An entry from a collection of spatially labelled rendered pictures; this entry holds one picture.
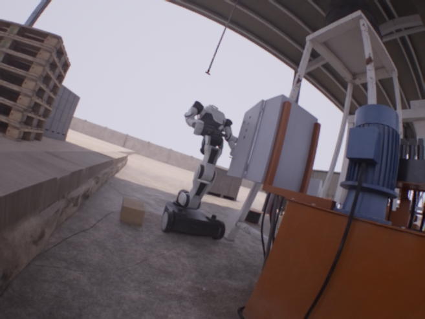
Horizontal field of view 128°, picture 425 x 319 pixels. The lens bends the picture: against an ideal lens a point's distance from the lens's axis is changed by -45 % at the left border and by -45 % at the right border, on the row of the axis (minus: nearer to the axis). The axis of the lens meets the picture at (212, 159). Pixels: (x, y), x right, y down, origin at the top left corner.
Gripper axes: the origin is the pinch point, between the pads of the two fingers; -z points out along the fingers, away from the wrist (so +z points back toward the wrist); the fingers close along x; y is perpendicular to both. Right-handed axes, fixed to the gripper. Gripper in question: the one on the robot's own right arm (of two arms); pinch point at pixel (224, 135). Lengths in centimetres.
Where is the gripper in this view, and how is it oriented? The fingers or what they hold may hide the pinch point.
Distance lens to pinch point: 164.8
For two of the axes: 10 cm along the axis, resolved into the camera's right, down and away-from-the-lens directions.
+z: -9.6, -2.8, -0.8
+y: -2.8, 9.6, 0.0
